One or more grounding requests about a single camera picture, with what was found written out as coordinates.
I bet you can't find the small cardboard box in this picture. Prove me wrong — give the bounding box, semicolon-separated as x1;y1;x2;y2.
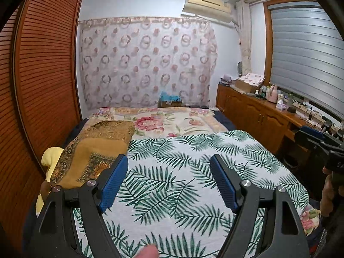
158;100;183;108

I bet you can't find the palm leaf blanket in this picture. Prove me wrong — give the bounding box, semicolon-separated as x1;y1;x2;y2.
72;130;310;258

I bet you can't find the open cardboard box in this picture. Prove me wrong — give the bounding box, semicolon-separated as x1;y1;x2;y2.
234;79;260;93

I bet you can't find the floral pink bed cover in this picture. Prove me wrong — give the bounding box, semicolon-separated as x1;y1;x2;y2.
63;111;237;148

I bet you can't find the wooden window frame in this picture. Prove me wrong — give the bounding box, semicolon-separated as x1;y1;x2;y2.
263;0;344;86

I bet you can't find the pink thermos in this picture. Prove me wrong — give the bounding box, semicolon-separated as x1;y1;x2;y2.
268;84;278;103

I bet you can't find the wall air conditioner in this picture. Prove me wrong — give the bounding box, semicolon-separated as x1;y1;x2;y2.
181;0;234;23

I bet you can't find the wooden sideboard cabinet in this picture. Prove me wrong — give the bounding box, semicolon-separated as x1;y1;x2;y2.
216;83;326;164

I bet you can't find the ring-patterned sheer curtain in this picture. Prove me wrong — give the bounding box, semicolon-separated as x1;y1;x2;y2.
77;17;218;111

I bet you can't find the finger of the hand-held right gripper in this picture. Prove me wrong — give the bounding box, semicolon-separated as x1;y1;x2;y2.
294;130;327;152
300;125;324;137

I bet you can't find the grey round bin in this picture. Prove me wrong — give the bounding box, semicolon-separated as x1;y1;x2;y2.
282;153;299;168

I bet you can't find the wooden louvred wardrobe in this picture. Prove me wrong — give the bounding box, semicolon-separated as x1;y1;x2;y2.
0;0;85;248

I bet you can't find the brown patterned shirt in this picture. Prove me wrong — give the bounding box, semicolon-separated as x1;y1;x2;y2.
50;120;135;190

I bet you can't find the beige tied curtain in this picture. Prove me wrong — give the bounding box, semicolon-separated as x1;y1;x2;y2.
235;0;253;76

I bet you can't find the grey window blind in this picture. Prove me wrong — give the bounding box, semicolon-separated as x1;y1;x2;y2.
269;1;344;119

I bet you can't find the pale yellow cloth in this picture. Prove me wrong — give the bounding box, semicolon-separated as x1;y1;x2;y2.
36;146;65;217

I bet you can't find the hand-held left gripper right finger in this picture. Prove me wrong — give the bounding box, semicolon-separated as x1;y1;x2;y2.
210;154;309;258

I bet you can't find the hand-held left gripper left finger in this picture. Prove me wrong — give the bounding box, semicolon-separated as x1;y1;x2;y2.
31;154;129;258

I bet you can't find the person's right hand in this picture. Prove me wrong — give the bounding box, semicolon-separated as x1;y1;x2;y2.
319;167;344;218

